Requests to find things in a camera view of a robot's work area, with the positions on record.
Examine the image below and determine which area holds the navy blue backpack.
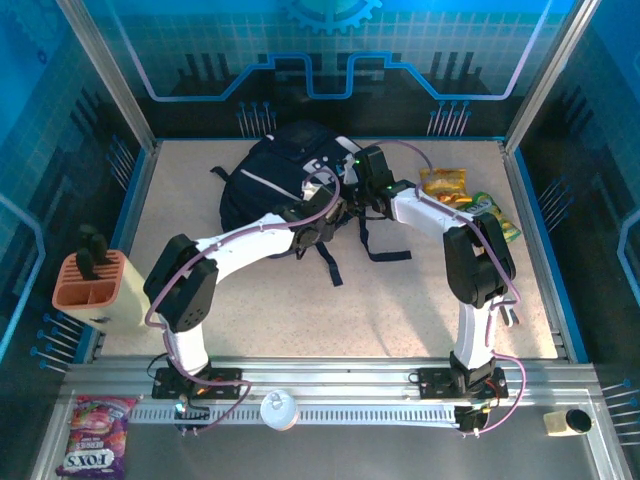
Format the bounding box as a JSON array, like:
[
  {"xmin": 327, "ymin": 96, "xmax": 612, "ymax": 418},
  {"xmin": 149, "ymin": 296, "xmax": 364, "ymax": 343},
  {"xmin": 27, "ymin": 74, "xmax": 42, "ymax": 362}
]
[{"xmin": 209, "ymin": 119, "xmax": 414, "ymax": 287}]

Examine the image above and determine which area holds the yellow chips bag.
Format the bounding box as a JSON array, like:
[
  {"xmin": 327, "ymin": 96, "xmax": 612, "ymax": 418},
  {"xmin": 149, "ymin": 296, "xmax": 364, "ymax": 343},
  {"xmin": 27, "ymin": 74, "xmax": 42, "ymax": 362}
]
[{"xmin": 418, "ymin": 167, "xmax": 474, "ymax": 209}]

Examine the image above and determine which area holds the green Fox's candy bag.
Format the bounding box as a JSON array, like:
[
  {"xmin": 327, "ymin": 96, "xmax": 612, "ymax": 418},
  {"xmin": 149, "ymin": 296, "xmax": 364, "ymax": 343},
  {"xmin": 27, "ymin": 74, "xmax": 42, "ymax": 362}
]
[{"xmin": 457, "ymin": 191, "xmax": 522, "ymax": 244}]

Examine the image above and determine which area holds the purple Fox's berries candy bag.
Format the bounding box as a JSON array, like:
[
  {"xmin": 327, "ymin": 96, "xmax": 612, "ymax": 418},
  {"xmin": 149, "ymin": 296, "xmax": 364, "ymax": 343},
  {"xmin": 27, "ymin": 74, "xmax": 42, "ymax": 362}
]
[{"xmin": 54, "ymin": 395, "xmax": 139, "ymax": 479}]

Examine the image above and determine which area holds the white round lid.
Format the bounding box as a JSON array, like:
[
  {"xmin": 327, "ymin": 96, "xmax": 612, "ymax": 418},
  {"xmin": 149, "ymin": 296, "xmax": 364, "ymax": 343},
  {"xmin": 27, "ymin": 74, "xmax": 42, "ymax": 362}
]
[{"xmin": 259, "ymin": 390, "xmax": 300, "ymax": 431}]

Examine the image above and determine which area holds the small black electronics board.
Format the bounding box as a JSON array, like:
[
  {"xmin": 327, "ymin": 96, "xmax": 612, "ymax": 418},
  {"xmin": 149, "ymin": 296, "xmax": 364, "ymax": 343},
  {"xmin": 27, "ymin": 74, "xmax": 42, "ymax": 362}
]
[
  {"xmin": 453, "ymin": 404, "xmax": 489, "ymax": 437},
  {"xmin": 172, "ymin": 397, "xmax": 211, "ymax": 436}
]

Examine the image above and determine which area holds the orange and cream knife block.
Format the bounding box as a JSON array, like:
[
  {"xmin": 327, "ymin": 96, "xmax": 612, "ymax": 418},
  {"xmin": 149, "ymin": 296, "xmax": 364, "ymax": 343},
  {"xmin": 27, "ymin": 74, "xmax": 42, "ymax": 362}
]
[{"xmin": 51, "ymin": 248, "xmax": 150, "ymax": 335}]

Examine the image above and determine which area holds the beige sponge block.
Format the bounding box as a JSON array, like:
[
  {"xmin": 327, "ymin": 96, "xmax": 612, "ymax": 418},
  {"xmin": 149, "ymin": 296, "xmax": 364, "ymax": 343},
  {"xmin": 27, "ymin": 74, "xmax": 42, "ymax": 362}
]
[{"xmin": 543, "ymin": 410, "xmax": 569, "ymax": 437}]

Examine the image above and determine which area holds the black round cap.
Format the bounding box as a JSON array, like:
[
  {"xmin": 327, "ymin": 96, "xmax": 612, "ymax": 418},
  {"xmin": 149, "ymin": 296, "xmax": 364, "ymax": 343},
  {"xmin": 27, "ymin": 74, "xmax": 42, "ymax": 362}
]
[{"xmin": 564, "ymin": 408, "xmax": 593, "ymax": 434}]

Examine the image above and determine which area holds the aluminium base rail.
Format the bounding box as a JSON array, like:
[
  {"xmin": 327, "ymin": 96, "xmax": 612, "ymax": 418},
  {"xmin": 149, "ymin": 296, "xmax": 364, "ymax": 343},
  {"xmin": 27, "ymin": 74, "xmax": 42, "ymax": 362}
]
[{"xmin": 59, "ymin": 355, "xmax": 609, "ymax": 406}]

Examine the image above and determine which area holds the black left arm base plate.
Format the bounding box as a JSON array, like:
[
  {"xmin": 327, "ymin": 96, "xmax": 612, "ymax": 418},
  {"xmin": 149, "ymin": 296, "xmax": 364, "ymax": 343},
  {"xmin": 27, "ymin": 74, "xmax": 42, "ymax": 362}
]
[{"xmin": 151, "ymin": 367, "xmax": 246, "ymax": 401}]

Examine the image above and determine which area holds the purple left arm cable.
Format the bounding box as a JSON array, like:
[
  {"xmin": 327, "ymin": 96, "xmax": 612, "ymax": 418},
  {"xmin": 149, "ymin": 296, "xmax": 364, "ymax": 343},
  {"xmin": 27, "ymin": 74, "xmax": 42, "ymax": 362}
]
[{"xmin": 144, "ymin": 167, "xmax": 344, "ymax": 434}]

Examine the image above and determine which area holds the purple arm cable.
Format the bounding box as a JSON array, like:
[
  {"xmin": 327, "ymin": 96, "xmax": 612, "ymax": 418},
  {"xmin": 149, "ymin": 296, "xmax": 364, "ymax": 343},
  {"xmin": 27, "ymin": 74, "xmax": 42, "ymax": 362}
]
[
  {"xmin": 372, "ymin": 139, "xmax": 527, "ymax": 436},
  {"xmin": 144, "ymin": 167, "xmax": 344, "ymax": 434}
]

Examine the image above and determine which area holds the white slotted cable duct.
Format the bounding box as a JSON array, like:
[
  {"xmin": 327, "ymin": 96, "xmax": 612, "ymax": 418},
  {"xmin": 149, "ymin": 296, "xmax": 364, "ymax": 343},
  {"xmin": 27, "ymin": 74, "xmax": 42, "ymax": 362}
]
[{"xmin": 127, "ymin": 403, "xmax": 459, "ymax": 427}]

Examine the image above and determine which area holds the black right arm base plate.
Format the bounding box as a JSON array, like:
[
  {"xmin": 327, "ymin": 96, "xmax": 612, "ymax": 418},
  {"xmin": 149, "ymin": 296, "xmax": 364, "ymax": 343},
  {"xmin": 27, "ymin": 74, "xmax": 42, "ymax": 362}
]
[{"xmin": 417, "ymin": 367, "xmax": 509, "ymax": 401}]

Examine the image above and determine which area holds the aluminium frame post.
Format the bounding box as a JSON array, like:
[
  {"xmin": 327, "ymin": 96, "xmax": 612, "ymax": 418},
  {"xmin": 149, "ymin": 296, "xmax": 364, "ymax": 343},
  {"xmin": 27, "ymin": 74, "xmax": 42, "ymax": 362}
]
[
  {"xmin": 502, "ymin": 0, "xmax": 604, "ymax": 156},
  {"xmin": 54, "ymin": 0, "xmax": 160, "ymax": 154}
]

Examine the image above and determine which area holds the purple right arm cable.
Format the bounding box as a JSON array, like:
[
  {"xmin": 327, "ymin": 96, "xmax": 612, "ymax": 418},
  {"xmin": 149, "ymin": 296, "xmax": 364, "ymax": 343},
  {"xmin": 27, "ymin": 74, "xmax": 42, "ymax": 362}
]
[{"xmin": 372, "ymin": 139, "xmax": 527, "ymax": 436}]

